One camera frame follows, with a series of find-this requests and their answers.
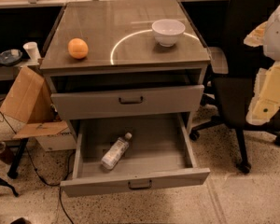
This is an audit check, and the clear plastic water bottle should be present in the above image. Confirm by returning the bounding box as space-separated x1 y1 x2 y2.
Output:
101 133 133 170

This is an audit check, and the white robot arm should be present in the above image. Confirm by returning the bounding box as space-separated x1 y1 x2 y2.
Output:
244 5 280 125

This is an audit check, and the grey top drawer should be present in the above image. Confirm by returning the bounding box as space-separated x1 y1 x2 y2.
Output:
51 85 203 119

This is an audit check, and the open grey middle drawer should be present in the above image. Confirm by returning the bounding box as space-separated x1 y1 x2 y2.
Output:
61 114 210 197

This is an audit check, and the grey drawer cabinet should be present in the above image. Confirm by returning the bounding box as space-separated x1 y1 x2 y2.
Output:
40 0 209 133

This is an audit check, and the white ceramic bowl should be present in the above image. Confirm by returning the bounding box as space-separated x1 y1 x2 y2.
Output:
151 19 186 47

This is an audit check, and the orange fruit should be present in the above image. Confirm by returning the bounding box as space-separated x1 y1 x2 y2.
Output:
67 38 89 59

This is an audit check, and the brown cardboard box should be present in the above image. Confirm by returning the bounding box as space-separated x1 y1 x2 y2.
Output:
0 67 76 151

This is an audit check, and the white paper cup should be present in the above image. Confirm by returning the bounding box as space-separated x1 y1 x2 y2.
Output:
23 42 41 61

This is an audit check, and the dark blue round dish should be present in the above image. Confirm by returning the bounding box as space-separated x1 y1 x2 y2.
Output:
0 49 22 66

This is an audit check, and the low grey side shelf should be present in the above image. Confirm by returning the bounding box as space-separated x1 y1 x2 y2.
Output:
0 60 41 81

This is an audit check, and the black office chair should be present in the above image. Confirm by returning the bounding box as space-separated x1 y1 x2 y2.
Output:
189 0 280 174

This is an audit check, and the black floor cable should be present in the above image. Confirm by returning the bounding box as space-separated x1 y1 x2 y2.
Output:
0 97 76 224

